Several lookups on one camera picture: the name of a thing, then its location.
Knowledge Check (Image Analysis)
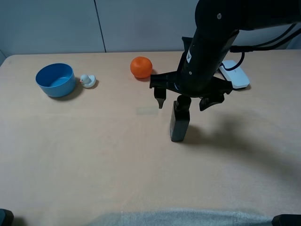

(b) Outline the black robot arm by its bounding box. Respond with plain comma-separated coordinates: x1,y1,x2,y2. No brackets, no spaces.
150,0,301,111

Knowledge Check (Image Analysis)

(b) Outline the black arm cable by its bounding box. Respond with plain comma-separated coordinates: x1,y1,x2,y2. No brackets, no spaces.
221,22,301,71

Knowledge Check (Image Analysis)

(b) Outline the black pump bottle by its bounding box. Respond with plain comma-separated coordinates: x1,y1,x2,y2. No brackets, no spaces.
170,95,191,142

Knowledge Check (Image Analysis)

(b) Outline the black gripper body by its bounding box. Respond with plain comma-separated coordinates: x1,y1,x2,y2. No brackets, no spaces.
150,70,232,97

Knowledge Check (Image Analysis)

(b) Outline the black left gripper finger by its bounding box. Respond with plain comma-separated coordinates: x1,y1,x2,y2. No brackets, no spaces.
154,87,166,109

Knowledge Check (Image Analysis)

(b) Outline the blue plastic bowl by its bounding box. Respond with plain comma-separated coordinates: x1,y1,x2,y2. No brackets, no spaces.
35,63,77,97

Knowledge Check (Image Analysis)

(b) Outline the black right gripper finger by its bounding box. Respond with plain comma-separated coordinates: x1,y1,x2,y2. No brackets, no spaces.
199,94,225,111

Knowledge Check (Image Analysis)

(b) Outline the orange fruit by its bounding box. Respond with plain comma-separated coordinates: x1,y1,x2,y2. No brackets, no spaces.
130,56,153,79

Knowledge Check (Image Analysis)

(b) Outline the white whiteboard eraser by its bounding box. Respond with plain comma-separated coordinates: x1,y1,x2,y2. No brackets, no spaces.
219,60,250,90

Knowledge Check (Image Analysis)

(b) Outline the black block lower right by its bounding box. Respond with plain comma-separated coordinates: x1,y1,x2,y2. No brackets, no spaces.
272,214,301,226

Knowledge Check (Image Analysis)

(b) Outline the white rubber duck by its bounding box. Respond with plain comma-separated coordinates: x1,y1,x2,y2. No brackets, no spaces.
80,74,96,88

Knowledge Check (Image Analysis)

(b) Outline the grey cloth at table edge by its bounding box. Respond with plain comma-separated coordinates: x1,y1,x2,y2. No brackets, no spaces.
87,208,273,226

